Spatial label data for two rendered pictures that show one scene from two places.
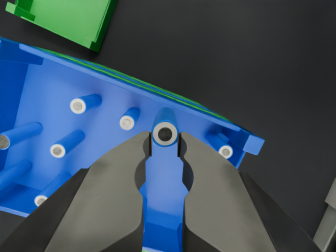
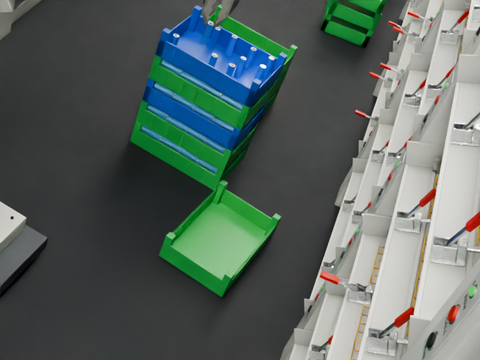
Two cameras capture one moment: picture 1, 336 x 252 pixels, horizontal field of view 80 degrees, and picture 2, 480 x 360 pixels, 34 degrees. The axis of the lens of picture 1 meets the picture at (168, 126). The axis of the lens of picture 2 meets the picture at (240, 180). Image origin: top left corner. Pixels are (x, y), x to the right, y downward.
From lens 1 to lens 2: 1.96 m
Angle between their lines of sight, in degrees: 38
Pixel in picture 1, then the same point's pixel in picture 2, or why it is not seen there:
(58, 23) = (245, 224)
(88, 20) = (218, 218)
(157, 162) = (200, 56)
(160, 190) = (200, 46)
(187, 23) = (126, 192)
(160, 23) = (151, 199)
